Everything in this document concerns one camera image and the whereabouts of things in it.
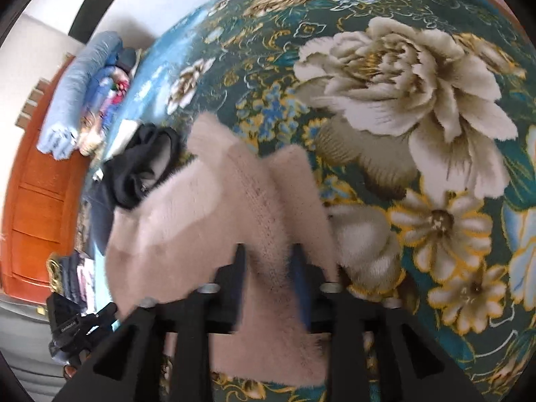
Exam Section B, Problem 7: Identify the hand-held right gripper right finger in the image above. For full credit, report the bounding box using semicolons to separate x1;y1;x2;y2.
290;244;485;402

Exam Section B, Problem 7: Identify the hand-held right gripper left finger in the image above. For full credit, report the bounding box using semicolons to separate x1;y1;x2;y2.
57;243;247;402

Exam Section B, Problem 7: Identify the pink fuzzy sweater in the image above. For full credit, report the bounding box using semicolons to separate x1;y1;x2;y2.
104;111;341;386

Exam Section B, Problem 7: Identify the pile of folded clothes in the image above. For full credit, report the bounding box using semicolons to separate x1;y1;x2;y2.
47;251;98;306

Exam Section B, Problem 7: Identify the black garment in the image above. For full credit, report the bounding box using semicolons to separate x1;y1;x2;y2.
102;123;184;210

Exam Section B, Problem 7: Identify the dark blue garment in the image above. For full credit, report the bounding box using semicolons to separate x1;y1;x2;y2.
84;184;120;249

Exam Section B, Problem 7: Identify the floral plush blanket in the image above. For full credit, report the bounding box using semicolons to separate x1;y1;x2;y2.
81;0;536;402

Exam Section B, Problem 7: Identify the colourful patterned quilt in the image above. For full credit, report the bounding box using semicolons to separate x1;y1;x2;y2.
76;65;135;156

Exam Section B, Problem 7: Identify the orange wooden door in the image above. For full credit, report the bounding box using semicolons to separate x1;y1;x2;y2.
0;52;93;302

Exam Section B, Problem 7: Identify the light blue rolled blanket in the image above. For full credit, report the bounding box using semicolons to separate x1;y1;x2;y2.
36;30;125;160

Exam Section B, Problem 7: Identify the black camera on tripod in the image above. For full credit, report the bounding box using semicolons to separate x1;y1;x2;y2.
45;292;119;365

